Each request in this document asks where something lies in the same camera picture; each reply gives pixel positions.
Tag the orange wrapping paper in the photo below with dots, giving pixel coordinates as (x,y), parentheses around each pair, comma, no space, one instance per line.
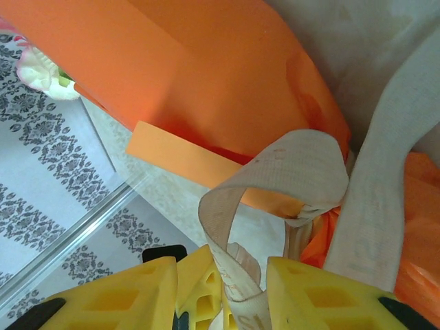
(137,68)

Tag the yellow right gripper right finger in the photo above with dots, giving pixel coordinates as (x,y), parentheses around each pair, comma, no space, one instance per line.
(295,309)

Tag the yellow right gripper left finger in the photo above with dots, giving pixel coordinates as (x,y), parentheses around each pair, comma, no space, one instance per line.
(154,309)

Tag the cream printed ribbon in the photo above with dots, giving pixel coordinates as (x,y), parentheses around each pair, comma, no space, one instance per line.
(378,172)

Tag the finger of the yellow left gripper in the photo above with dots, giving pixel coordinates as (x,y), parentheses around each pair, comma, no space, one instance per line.
(196,275)

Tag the aluminium frame post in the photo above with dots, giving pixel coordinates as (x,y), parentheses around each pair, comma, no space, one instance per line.
(68,237)

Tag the artificial rose bouquet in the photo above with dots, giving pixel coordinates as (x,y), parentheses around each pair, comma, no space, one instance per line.
(34,74)

